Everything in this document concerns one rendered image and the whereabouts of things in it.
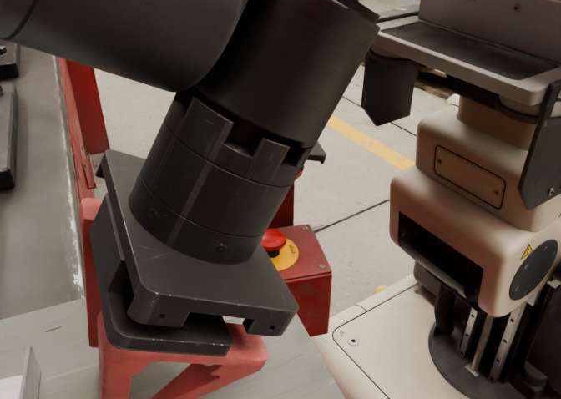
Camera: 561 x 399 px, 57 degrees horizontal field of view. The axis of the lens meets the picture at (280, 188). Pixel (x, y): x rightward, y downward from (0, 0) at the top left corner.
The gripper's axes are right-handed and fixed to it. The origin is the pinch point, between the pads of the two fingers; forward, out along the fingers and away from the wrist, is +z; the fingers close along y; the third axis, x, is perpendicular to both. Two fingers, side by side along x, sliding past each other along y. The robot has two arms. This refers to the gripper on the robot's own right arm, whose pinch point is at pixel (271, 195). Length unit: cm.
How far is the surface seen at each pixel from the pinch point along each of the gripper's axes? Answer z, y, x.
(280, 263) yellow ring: 2.2, 1.2, 12.5
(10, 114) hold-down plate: -1.1, 37.0, -15.1
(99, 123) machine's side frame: 76, 26, -167
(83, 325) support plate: -15.1, 24.3, 38.3
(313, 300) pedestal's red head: 5.8, -3.5, 15.5
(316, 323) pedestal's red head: 10.2, -5.3, 15.6
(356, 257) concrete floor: 68, -65, -67
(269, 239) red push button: -0.2, 3.0, 10.8
